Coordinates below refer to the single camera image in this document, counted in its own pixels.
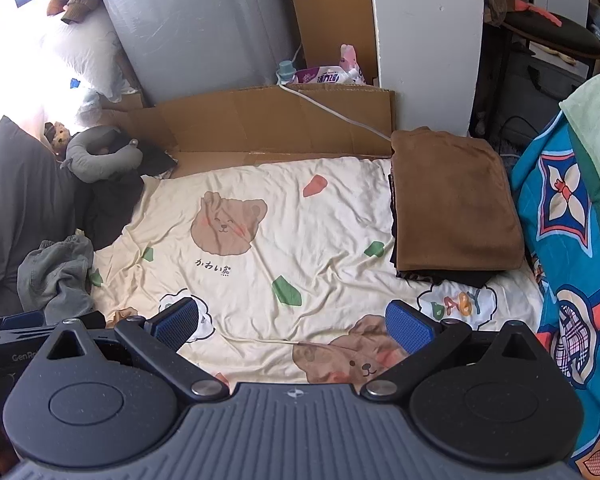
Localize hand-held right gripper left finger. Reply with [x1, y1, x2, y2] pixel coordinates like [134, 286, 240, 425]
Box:
[42, 297, 231, 402]

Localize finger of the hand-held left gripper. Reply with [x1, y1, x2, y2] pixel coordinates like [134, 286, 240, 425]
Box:
[0, 311, 48, 333]

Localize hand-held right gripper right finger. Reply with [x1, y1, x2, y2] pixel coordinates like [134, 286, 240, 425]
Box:
[360, 300, 543, 402]

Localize brown printed t-shirt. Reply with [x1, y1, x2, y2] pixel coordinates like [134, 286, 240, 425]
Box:
[391, 127, 526, 273]

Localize grey jeans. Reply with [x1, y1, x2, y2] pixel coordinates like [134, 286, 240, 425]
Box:
[17, 232, 98, 326]

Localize dark grey pillow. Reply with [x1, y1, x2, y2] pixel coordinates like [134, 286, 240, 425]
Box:
[0, 115, 93, 318]

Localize cream bear print bedsheet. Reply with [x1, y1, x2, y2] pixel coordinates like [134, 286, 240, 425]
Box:
[87, 155, 546, 396]

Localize black crumpled garment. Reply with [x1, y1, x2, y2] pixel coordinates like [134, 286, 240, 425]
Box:
[82, 140, 178, 252]

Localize teal printed blanket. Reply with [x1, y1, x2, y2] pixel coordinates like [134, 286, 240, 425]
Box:
[510, 110, 600, 480]

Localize grey neck pillow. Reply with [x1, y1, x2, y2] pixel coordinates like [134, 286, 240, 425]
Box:
[60, 126, 143, 183]

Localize small teddy bear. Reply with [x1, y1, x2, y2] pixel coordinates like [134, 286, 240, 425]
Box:
[44, 121, 73, 156]

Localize crumpled clear plastic wrap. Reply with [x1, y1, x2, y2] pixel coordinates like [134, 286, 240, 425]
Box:
[72, 85, 131, 126]

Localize flattened cardboard sheet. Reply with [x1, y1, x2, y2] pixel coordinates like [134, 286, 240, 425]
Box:
[100, 85, 397, 181]

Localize white purple detergent pouch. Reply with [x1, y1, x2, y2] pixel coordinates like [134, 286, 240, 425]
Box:
[295, 44, 367, 86]

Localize dark grey laptop bag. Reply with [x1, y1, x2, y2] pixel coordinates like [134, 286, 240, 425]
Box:
[480, 50, 598, 136]

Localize white pillow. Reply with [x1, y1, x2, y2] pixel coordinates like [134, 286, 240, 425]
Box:
[42, 7, 131, 103]

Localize grey wrapped appliance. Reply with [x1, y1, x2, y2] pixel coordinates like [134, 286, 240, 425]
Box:
[92, 0, 303, 108]

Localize black office chair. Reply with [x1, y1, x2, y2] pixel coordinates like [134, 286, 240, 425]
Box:
[500, 0, 600, 66]

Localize tall cardboard box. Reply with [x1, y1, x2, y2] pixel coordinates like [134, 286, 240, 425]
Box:
[282, 0, 381, 88]

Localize pink plastic item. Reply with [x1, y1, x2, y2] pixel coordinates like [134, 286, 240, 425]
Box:
[515, 0, 563, 27]

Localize white cable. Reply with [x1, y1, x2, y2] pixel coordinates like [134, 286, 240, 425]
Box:
[277, 42, 393, 143]

